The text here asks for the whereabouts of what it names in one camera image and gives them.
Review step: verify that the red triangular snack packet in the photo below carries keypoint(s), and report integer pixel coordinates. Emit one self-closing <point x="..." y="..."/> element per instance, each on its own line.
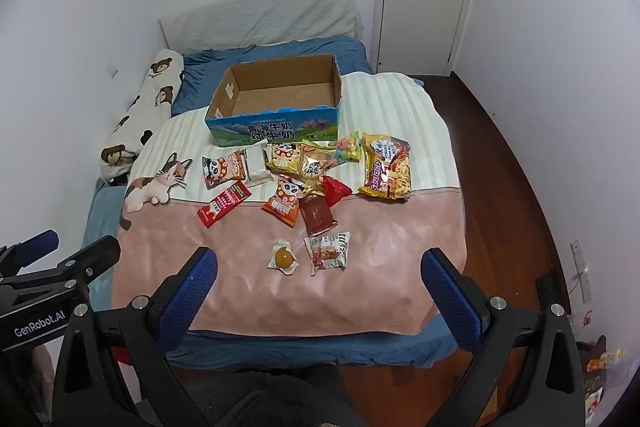
<point x="336" y="191"/>

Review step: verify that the blue printed cardboard box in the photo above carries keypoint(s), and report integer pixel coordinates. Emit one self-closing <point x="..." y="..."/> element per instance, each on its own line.
<point x="272" y="129"/>

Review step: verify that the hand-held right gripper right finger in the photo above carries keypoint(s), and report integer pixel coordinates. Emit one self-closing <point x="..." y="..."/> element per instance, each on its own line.
<point x="450" y="302"/>

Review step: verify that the white nut bar packet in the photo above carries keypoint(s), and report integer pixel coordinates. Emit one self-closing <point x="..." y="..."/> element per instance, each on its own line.
<point x="327" y="253"/>

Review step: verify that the long red snack packet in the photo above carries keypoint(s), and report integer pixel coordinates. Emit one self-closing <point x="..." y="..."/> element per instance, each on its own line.
<point x="222" y="204"/>

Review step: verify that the pink striped cat printed blanket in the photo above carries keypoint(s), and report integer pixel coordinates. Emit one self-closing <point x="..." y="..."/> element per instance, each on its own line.
<point x="390" y="252"/>

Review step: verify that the white bear print pillow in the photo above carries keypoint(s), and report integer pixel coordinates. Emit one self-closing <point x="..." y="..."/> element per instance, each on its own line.
<point x="145" y="107"/>

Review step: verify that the white wall socket strip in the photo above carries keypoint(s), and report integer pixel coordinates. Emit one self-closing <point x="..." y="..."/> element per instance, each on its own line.
<point x="581" y="269"/>

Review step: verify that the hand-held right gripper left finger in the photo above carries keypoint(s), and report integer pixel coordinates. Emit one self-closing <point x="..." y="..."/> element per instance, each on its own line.
<point x="190" y="302"/>

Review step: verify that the dark grey clothing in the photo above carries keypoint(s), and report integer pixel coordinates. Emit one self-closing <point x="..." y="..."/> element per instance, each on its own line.
<point x="270" y="397"/>

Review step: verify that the yellow instant noodle packet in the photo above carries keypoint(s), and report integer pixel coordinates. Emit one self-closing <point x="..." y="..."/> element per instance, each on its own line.
<point x="387" y="167"/>

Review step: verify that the dark red sauce packet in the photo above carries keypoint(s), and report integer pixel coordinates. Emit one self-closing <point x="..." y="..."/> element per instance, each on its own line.
<point x="317" y="217"/>

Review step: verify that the white snack packet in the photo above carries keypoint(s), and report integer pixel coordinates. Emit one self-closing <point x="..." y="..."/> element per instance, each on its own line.
<point x="258" y="165"/>

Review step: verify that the yellow bread packet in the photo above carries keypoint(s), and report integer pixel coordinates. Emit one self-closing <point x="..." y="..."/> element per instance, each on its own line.
<point x="314" y="164"/>

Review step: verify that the orange panda snack packet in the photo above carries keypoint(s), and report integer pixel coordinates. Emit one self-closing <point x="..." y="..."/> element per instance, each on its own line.
<point x="285" y="202"/>
<point x="223" y="169"/>

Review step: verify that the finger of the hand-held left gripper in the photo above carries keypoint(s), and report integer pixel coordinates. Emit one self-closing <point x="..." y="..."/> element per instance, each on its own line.
<point x="95" y="257"/>
<point x="35" y="244"/>

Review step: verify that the orange jelly snack packet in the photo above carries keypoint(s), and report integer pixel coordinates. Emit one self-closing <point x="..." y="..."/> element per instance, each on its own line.
<point x="283" y="257"/>

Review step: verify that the blue pillow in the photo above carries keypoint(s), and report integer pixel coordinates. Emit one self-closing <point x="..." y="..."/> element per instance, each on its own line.
<point x="205" y="77"/>

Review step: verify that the colourful candy bag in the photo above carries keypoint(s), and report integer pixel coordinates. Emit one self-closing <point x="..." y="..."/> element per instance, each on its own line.
<point x="345" y="149"/>

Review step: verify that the grey headboard cushion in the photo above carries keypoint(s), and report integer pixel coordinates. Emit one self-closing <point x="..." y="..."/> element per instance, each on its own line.
<point x="260" y="19"/>

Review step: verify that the yellow panda snack packet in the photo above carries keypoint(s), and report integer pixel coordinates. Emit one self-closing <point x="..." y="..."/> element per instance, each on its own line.
<point x="284" y="159"/>

